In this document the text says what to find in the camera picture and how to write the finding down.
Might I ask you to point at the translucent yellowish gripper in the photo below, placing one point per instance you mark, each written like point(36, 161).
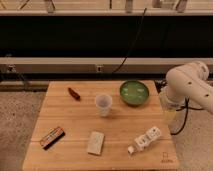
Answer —
point(169, 109)

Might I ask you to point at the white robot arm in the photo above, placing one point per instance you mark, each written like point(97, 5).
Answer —
point(186, 81)

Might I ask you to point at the white ceramic cup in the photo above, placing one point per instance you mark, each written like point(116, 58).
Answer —
point(103, 104)

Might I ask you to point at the white plastic bottle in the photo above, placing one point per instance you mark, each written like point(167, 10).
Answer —
point(144, 140)

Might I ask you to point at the wooden board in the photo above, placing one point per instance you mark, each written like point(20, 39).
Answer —
point(85, 126)

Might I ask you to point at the green bowl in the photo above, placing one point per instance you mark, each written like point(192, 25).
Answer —
point(134, 92)

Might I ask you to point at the red chili pepper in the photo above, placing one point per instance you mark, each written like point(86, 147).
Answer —
point(74, 94)

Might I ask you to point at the beige sponge block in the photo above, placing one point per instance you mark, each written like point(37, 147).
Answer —
point(95, 143)

